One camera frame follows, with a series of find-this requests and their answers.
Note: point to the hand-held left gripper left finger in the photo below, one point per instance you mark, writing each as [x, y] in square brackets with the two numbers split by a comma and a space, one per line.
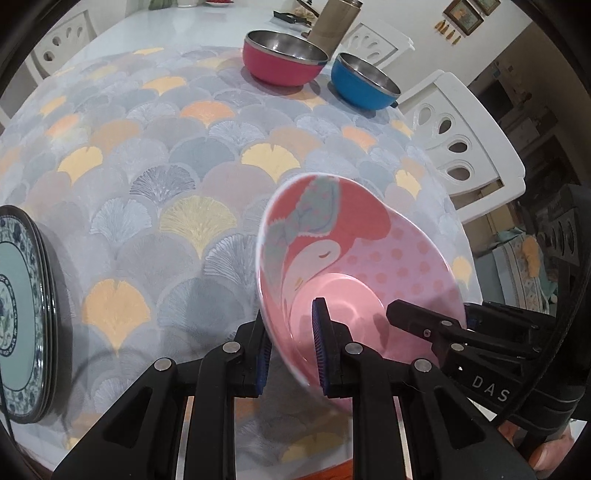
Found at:
[262, 369]

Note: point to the white ribbed vase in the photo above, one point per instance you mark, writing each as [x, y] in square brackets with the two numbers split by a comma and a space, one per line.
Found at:
[189, 3]

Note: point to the hanging yellow ornaments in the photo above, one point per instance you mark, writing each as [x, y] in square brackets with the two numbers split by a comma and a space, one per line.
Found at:
[449, 32]

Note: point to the cream figurine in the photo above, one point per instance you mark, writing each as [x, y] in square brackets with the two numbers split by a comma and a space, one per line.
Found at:
[308, 8]

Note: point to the red lidded teacup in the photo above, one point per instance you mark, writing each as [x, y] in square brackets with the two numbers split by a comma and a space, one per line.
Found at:
[218, 2]

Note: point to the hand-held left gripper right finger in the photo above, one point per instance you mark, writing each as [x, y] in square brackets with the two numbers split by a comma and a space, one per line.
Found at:
[319, 346]

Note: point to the blue steel bowl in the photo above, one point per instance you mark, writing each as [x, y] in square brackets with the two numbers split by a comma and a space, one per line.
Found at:
[355, 90]

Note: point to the small framed wall picture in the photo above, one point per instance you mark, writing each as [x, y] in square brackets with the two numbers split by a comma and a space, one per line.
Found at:
[488, 5]

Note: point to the green glass vase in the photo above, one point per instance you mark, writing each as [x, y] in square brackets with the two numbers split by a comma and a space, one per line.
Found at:
[160, 3]

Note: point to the red steel bowl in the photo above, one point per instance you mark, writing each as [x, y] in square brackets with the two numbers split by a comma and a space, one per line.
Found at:
[272, 64]

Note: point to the black tongs on table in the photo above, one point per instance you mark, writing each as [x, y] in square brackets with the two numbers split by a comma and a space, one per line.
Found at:
[288, 17]

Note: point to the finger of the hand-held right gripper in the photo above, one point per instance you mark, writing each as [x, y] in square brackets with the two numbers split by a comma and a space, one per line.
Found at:
[503, 327]
[425, 323]

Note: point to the white dining chair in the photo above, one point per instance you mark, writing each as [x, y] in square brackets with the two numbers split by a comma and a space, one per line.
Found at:
[489, 138]
[51, 41]
[392, 44]

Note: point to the fan pattern tablecloth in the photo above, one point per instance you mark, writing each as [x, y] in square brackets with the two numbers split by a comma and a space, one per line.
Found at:
[161, 184]

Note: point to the large blue floral plate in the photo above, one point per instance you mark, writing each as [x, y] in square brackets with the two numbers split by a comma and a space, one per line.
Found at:
[56, 314]

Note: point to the pink cartoon bowl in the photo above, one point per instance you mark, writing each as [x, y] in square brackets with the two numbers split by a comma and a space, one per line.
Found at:
[369, 258]

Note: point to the person's right hand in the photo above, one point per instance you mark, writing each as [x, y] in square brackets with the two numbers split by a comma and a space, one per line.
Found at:
[549, 457]

